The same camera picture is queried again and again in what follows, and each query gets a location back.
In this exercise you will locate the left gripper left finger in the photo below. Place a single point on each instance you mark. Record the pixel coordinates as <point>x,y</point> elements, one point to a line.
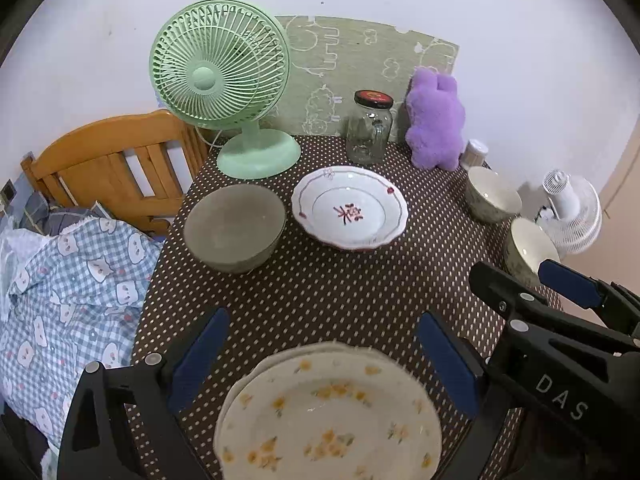
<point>97,440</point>

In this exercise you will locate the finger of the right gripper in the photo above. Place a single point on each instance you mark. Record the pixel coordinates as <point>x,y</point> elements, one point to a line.
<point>616,306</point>
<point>500,291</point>

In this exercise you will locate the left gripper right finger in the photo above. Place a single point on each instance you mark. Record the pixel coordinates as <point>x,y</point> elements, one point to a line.
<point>486,403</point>

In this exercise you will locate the white plate red pattern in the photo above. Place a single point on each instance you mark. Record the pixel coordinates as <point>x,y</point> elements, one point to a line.
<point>349,208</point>

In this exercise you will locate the large grey-green bowl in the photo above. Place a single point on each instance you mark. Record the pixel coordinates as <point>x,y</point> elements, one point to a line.
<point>236,228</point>

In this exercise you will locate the beige door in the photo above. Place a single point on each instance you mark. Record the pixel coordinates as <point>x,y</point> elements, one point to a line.
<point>614,256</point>

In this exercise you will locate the near small ceramic bowl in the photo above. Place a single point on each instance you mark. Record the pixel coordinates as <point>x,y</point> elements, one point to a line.
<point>525,248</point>

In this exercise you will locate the small ceramic bowl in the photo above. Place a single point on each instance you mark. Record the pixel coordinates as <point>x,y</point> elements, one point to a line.
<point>489,196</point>
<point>525,248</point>

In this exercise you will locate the white floor fan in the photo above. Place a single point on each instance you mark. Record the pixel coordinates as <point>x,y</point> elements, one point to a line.
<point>572,219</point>

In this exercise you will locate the far small ceramic bowl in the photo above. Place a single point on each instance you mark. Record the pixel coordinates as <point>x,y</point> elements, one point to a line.
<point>489,196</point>

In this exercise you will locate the blue checked cat blanket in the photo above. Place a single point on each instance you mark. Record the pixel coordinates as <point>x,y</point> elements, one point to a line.
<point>67,300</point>

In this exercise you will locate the toothpick container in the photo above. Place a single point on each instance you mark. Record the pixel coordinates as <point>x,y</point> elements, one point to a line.
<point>474,154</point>

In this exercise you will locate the yellow floral plate top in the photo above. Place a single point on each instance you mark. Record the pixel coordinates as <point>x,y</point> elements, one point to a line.
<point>330,419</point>

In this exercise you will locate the yellow floral plate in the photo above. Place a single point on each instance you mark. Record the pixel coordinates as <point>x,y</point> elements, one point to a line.
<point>330,419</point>
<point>240,389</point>

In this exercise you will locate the yellow floral plate bottom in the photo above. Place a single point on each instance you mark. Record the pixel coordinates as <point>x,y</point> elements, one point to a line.
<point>240,389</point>

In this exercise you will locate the purple plush toy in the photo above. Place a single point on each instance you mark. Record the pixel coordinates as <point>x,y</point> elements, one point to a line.
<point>436,117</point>

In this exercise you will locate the glass jar with lid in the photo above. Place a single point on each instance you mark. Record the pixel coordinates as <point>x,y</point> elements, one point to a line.
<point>368,127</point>

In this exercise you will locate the grey plaid pillow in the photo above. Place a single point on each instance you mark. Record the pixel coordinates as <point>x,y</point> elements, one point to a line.
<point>45,218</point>

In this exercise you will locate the wooden bed headboard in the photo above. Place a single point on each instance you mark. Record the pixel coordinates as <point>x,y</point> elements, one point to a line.
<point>123,164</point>

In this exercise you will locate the green desk fan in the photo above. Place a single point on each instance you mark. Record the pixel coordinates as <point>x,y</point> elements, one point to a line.
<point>223,65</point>

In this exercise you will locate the wall socket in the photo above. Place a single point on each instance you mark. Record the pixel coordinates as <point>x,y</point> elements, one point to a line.
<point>7,193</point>

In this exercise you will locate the green patterned wall mat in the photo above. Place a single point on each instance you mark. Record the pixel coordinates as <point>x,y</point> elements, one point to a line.
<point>332,58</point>

